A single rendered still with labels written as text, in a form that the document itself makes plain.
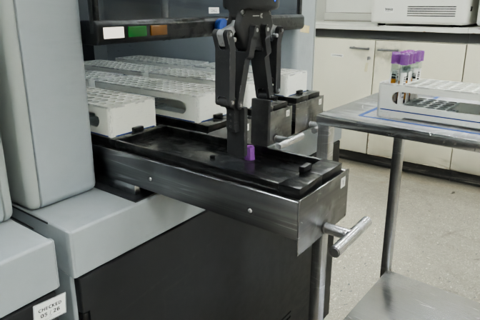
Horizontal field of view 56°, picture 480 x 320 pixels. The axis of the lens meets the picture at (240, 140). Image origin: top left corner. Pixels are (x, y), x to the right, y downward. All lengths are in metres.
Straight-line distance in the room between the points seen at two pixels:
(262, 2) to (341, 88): 2.51
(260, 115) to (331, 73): 2.44
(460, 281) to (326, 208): 1.46
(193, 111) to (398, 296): 0.79
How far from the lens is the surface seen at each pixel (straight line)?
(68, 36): 0.70
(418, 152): 2.99
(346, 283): 1.86
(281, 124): 0.98
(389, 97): 0.88
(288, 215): 0.54
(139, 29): 0.74
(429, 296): 1.37
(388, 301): 1.32
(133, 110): 0.77
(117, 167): 0.73
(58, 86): 0.69
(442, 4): 2.85
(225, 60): 0.58
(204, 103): 0.82
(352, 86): 3.05
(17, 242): 0.64
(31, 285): 0.64
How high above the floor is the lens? 1.02
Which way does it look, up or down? 16 degrees down
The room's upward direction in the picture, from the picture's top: straight up
